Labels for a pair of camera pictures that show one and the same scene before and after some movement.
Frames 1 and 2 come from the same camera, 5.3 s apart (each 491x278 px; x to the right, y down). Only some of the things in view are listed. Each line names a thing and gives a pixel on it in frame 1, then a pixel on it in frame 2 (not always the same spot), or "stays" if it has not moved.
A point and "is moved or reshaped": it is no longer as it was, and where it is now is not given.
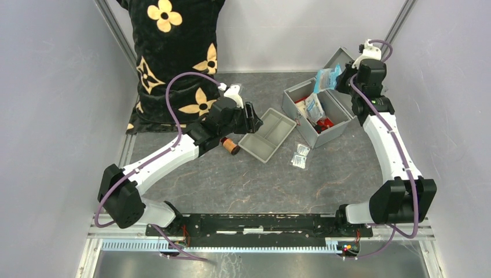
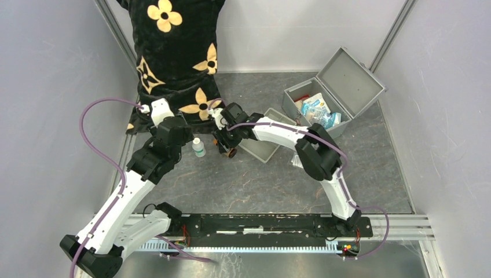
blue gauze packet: (326, 77) -> (325, 119)
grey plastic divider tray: (275, 128) stays
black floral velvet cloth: (171, 37) stays
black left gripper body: (241, 124) -> (188, 136)
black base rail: (259, 228) stays
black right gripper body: (343, 84) -> (228, 138)
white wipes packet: (314, 110) is moved or reshaped
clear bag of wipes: (299, 158) stays
